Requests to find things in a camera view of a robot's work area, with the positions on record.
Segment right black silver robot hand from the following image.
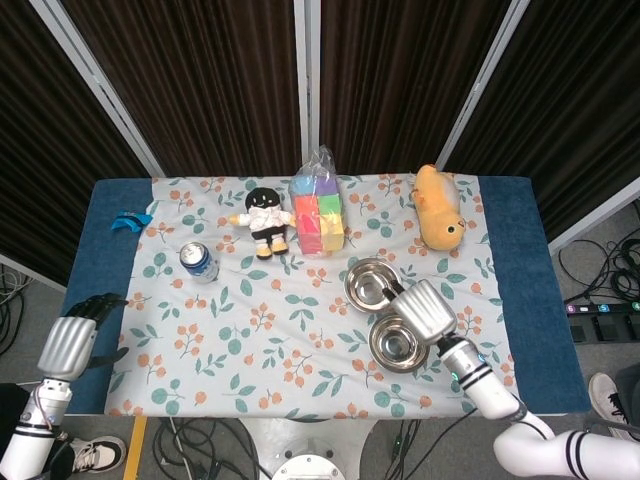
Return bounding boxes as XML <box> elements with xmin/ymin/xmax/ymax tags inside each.
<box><xmin>381</xmin><ymin>279</ymin><xmax>459</xmax><ymax>347</ymax></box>

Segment black floor cable bundle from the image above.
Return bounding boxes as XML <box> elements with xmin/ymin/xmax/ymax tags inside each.
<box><xmin>556</xmin><ymin>199</ymin><xmax>640</xmax><ymax>307</ymax></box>

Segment bagged colourful foam blocks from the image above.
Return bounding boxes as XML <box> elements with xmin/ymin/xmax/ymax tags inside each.
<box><xmin>288</xmin><ymin>144</ymin><xmax>349</xmax><ymax>259</ymax></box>

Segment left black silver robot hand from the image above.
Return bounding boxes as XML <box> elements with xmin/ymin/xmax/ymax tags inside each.
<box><xmin>38</xmin><ymin>293</ymin><xmax>131</xmax><ymax>384</ymax></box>

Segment grey floor cables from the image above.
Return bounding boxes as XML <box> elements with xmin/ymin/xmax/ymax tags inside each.
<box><xmin>0</xmin><ymin>263</ymin><xmax>32</xmax><ymax>362</ymax></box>

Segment black cables under table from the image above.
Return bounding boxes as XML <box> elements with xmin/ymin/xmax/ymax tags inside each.
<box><xmin>148</xmin><ymin>417</ymin><xmax>501</xmax><ymax>480</ymax></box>

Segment floral patterned tablecloth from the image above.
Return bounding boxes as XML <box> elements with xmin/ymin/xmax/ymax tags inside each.
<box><xmin>103</xmin><ymin>174</ymin><xmax>526</xmax><ymax>420</ymax></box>

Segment dark curtain partition panel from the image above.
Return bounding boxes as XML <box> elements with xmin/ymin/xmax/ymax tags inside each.
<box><xmin>293</xmin><ymin>0</ymin><xmax>531</xmax><ymax>177</ymax></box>
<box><xmin>0</xmin><ymin>0</ymin><xmax>166</xmax><ymax>292</ymax></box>
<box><xmin>435</xmin><ymin>0</ymin><xmax>640</xmax><ymax>257</ymax></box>
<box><xmin>29</xmin><ymin>0</ymin><xmax>321</xmax><ymax>179</ymax></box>

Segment black haired plush doll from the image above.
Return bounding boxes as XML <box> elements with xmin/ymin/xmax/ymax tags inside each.
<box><xmin>228</xmin><ymin>187</ymin><xmax>297</xmax><ymax>261</ymax></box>

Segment blue table mat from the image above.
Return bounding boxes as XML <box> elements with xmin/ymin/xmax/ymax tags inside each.
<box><xmin>59</xmin><ymin>175</ymin><xmax>592</xmax><ymax>416</ymax></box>

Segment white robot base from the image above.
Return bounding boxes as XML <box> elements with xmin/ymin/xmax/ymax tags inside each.
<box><xmin>238</xmin><ymin>417</ymin><xmax>382</xmax><ymax>480</ymax></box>

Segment white sneaker black laces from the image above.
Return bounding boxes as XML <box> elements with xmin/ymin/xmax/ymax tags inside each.
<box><xmin>588</xmin><ymin>372</ymin><xmax>635</xmax><ymax>442</ymax></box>

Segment yellow hamster plush toy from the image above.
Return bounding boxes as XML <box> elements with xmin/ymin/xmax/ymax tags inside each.
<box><xmin>410</xmin><ymin>164</ymin><xmax>466</xmax><ymax>252</ymax></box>

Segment yellow floor tape strip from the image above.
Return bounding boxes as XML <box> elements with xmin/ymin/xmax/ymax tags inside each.
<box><xmin>121</xmin><ymin>415</ymin><xmax>149</xmax><ymax>480</ymax></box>

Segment blue silver drink can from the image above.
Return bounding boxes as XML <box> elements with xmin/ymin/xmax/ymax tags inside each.
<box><xmin>178</xmin><ymin>241</ymin><xmax>221</xmax><ymax>285</ymax></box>

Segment grey trouser leg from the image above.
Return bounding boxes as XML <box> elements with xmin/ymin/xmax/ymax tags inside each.
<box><xmin>613</xmin><ymin>363</ymin><xmax>640</xmax><ymax>442</ymax></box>

